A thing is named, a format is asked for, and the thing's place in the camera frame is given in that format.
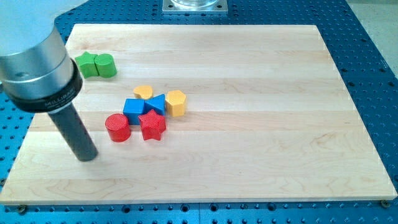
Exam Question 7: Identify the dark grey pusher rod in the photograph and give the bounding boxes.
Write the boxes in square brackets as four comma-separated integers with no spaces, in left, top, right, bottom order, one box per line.
[49,103,98,162]

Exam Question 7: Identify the yellow hexagon block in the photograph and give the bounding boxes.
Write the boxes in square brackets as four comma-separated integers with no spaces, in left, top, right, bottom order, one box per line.
[165,90,187,117]

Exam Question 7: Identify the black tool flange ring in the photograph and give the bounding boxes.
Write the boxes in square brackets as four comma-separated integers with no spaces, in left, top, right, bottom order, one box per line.
[8,61,83,113]

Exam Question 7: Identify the green star block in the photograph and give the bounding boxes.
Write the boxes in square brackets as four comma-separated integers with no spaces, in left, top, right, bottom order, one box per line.
[75,52,99,78]

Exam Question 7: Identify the light wooden board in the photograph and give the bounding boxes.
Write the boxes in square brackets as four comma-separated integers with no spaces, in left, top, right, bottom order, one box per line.
[1,24,397,205]

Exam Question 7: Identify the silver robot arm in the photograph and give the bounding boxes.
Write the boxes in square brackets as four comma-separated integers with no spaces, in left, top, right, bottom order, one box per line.
[1,0,98,162]

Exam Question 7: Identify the red cylinder block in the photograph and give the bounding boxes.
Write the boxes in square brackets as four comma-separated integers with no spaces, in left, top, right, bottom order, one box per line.
[105,113,131,142]

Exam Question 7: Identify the yellow heart block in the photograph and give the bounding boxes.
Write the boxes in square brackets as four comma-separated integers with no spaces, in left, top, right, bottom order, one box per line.
[133,85,154,100]

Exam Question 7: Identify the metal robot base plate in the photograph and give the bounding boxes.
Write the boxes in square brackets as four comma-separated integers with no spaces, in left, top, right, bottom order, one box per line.
[162,0,228,15]

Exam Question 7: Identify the brass board clamp right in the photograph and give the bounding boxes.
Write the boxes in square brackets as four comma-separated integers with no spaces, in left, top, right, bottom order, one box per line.
[380,200,391,208]

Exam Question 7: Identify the blue cube block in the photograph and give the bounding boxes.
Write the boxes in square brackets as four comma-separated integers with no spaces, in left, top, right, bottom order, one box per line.
[123,98,144,125]

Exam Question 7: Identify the green cylinder block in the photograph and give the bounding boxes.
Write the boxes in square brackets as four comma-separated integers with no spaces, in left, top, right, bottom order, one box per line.
[94,54,117,78]

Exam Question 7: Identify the blue triangle block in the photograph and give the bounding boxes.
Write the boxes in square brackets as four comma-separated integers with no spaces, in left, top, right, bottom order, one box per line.
[144,94,165,116]

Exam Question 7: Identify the red star block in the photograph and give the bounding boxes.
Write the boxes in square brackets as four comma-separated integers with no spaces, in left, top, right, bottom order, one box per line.
[138,110,167,141]

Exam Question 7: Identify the brass board clamp left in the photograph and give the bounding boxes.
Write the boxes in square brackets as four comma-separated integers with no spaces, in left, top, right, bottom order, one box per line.
[16,205,27,215]

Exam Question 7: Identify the brass board clamp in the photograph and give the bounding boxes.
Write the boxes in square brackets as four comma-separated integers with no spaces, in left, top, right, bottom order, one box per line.
[380,200,391,208]
[16,205,27,215]

